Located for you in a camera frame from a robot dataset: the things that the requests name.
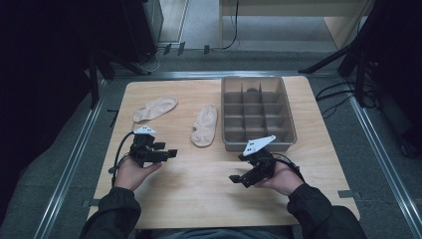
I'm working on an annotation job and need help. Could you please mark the black floor cable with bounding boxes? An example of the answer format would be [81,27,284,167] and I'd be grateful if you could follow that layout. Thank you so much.
[320,94,354,120]
[315,81,353,103]

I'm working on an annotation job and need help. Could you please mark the beige sock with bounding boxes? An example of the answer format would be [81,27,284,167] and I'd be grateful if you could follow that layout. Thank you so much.
[190,104,219,148]
[132,96,179,123]

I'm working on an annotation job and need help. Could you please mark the grey tape piece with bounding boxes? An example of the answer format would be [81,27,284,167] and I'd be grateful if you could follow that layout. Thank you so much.
[82,198,101,209]
[336,189,356,200]

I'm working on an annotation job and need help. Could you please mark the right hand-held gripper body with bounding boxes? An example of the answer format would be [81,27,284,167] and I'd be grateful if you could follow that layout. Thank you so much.
[238,134,277,183]

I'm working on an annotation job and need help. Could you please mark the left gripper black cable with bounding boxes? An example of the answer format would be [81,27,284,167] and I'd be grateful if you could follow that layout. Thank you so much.
[107,131,137,187]

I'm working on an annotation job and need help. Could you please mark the light wooden furniture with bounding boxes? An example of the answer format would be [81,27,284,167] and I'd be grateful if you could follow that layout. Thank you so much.
[218,0,376,51]

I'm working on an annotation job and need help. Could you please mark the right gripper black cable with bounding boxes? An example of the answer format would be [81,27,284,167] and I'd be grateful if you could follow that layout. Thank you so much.
[271,152,307,184]

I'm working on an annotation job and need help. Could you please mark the white floor cable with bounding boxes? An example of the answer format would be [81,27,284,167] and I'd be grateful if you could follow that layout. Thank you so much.
[138,46,167,73]

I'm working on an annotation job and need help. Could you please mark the black tripod stand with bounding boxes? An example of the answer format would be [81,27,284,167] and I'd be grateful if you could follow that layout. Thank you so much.
[297,0,396,108]

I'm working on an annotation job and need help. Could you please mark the person's right hand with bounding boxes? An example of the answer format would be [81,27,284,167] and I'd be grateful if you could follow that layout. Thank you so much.
[254,161,305,197]

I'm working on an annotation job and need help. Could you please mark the black metal stand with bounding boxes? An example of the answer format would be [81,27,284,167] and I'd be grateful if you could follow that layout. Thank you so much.
[87,49,152,110]

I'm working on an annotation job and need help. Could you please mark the black hanging cable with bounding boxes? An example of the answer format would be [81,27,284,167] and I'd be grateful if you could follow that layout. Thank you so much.
[220,0,241,51]

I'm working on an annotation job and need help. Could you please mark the aluminium floor rail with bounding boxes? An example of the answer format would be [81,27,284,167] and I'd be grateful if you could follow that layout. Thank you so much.
[343,83,422,239]
[33,79,107,239]

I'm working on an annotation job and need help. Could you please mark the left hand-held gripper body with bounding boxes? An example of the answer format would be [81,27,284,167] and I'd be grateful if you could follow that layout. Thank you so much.
[128,124,157,168]

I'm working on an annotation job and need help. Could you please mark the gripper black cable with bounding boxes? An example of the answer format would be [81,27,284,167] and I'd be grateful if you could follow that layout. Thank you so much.
[271,152,307,184]
[107,131,137,187]

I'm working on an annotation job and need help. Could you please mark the black cabinet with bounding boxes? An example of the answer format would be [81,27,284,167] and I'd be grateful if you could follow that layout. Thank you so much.
[119,0,164,65]

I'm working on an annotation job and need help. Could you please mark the person's left hand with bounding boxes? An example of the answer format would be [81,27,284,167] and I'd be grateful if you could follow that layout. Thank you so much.
[113,155,163,192]

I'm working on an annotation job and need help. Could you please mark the grey divided organizer tray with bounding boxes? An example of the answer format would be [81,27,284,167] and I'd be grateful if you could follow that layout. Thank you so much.
[220,75,299,153]

